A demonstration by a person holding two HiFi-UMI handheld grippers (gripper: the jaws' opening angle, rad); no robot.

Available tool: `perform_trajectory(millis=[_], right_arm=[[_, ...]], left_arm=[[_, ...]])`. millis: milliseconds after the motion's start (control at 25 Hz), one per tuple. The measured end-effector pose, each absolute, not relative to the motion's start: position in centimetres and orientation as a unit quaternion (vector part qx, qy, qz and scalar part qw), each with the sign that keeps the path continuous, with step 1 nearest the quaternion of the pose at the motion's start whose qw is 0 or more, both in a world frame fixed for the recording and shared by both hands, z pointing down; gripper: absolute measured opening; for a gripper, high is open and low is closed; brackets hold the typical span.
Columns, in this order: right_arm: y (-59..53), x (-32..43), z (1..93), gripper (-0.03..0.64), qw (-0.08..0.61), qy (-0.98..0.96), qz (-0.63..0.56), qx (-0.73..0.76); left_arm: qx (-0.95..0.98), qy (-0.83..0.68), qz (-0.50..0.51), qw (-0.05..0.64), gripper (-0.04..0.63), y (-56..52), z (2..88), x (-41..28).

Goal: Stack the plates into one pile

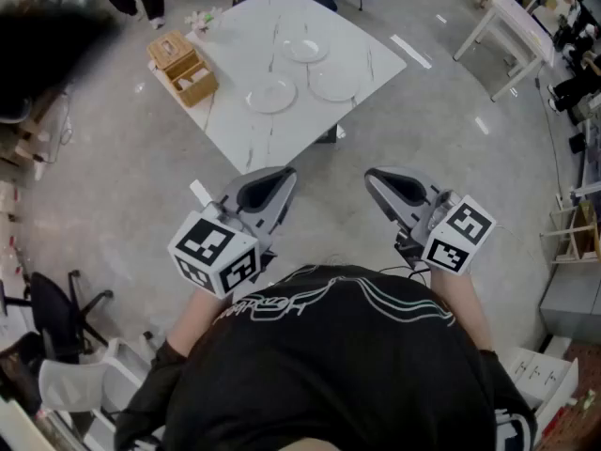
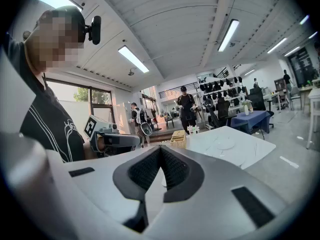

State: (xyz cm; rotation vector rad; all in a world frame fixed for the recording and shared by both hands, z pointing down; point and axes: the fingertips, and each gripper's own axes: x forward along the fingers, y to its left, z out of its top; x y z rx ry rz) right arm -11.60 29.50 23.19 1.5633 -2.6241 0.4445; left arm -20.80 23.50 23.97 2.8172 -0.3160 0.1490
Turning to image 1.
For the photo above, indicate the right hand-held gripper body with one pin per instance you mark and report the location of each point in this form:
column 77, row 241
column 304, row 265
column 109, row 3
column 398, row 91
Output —
column 457, row 237

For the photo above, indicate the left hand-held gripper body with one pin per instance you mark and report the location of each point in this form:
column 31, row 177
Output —
column 211, row 252

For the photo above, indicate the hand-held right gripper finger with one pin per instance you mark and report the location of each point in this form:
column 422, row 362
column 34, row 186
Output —
column 413, row 181
column 387, row 205

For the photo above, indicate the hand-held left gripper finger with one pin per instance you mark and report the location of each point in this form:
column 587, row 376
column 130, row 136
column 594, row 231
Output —
column 282, row 205
column 244, row 188

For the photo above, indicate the white round plate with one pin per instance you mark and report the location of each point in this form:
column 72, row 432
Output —
column 334, row 85
column 305, row 50
column 271, row 94

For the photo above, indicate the person's right forearm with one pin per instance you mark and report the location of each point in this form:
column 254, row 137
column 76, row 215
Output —
column 462, row 308

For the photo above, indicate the person's left forearm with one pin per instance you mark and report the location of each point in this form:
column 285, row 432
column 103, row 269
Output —
column 197, row 317

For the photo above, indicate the grey storage box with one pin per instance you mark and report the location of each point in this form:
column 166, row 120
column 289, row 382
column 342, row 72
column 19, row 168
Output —
column 570, row 299

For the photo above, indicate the woven wicker basket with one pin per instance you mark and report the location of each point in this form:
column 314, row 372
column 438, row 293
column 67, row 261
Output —
column 183, row 68

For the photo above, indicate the white drawer cabinet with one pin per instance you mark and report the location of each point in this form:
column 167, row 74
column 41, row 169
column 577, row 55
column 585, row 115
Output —
column 540, row 374

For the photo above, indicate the person's black printed t-shirt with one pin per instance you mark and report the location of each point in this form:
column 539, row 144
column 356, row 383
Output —
column 328, row 369

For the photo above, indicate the black office chair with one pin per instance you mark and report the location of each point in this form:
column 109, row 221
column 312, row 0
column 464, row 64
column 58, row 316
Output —
column 56, row 313

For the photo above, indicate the white mug with artificial flowers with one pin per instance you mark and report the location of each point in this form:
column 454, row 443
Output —
column 203, row 20

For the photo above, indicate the white rectangular table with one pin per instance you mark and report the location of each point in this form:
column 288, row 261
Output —
column 516, row 31

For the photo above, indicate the red brick pattern mat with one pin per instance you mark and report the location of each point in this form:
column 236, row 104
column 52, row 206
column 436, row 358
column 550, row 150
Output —
column 587, row 378

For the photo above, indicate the white mesh office chair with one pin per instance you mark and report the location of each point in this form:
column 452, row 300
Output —
column 75, row 388

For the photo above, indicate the light wooden frame stand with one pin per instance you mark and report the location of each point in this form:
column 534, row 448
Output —
column 584, row 233

